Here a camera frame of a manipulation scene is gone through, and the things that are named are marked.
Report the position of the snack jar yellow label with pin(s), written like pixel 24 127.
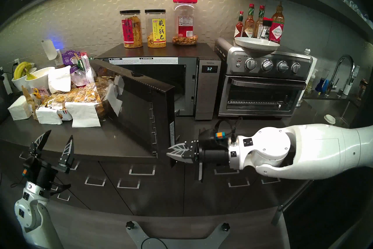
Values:
pixel 156 31

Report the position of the row of clear glasses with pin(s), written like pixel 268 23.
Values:
pixel 354 6

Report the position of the orange Tabasco sauce bottle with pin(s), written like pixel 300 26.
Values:
pixel 249 28

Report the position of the white sink plug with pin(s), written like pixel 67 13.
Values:
pixel 329 118

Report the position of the dark lower drawer cabinet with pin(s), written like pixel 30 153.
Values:
pixel 163 196

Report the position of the purple coffee bag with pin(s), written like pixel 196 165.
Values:
pixel 68 58

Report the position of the green and white sachets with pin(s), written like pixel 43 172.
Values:
pixel 84 61

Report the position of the large white bowl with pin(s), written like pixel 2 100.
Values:
pixel 42 77

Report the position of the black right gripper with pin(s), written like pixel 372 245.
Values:
pixel 215 158

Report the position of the black Panasonic microwave body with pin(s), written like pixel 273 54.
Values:
pixel 208 93

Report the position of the clear jar red lid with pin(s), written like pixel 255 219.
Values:
pixel 185 26

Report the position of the silver toaster oven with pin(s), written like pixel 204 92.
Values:
pixel 256 96

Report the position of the small red hot sauce bottle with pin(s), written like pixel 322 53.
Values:
pixel 239 29

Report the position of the white plastic cutlery bag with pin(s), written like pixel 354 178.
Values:
pixel 89 76

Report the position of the black built-in appliance front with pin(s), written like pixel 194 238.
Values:
pixel 320 216

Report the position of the clear tub of wrapped pastries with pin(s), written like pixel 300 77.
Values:
pixel 81 95

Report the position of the black coffee machine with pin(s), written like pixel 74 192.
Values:
pixel 2 102

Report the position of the white box with tricolour flag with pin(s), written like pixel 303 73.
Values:
pixel 66 115

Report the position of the large red Tabasco bottle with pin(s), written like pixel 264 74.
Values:
pixel 276 31

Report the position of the steel kitchen sink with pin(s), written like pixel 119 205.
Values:
pixel 326 107

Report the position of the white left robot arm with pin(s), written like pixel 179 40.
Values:
pixel 30 216

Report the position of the silver towel holder knob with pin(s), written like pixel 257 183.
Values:
pixel 307 51

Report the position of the clear dish soap bottle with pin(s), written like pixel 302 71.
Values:
pixel 311 83

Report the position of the white napkin stack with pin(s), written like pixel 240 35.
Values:
pixel 19 109

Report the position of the clear bag of cutlery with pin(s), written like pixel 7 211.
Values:
pixel 79 78

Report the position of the white wall outlet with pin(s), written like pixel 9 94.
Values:
pixel 16 61
pixel 59 60

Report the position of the white ceramic plate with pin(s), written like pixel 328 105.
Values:
pixel 256 44

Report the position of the chrome kitchen faucet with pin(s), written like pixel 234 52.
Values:
pixel 335 72

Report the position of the dark brown canister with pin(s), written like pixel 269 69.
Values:
pixel 362 88

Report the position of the pink snack packet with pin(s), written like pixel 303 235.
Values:
pixel 44 91

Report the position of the white paper napkin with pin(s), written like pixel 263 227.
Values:
pixel 84 115
pixel 48 117
pixel 59 80

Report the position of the black base knob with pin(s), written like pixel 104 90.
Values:
pixel 225 226
pixel 130 225

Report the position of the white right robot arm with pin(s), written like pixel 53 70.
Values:
pixel 314 149

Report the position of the grey robot base bracket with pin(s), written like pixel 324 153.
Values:
pixel 192 245

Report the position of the yellow banana bunch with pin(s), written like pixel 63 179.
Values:
pixel 21 69

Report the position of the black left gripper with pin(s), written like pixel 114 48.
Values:
pixel 43 175

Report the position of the snack jar red label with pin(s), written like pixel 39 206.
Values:
pixel 131 32

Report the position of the red capped spice shaker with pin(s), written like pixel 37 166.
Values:
pixel 266 31

